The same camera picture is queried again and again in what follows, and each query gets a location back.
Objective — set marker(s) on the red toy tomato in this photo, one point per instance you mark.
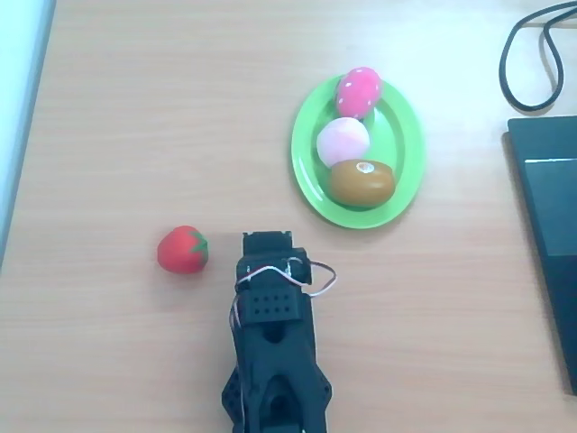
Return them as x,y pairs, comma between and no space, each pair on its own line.
180,250

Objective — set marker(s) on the brown kiwi with sticker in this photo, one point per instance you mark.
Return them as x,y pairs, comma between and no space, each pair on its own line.
363,182

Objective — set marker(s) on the black laptop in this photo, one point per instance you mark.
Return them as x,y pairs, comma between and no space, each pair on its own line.
554,203

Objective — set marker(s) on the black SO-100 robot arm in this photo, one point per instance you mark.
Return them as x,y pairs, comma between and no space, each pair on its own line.
279,361

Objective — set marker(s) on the green oval plate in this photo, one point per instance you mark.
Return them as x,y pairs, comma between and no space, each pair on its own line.
405,135

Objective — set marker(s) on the pink white-dotted plush strawberry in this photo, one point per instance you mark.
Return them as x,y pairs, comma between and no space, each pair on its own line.
358,92

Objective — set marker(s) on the pale pink plush peach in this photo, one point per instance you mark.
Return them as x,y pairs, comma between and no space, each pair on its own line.
342,142

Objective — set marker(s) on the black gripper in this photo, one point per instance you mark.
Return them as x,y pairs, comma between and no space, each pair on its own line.
265,247

